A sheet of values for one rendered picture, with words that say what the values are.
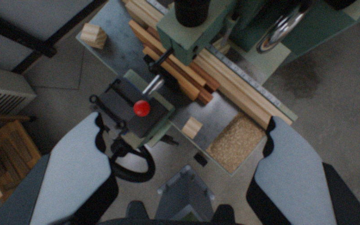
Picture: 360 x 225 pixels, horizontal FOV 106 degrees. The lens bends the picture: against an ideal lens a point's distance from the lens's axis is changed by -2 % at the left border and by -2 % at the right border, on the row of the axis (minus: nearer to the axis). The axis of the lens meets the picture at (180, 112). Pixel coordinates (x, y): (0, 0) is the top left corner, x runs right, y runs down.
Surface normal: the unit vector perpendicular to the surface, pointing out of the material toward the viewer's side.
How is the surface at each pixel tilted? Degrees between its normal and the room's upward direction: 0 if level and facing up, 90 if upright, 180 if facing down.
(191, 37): 0
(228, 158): 31
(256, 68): 0
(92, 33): 0
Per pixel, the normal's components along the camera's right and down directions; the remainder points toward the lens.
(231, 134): -0.51, -0.51
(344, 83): -0.04, -0.07
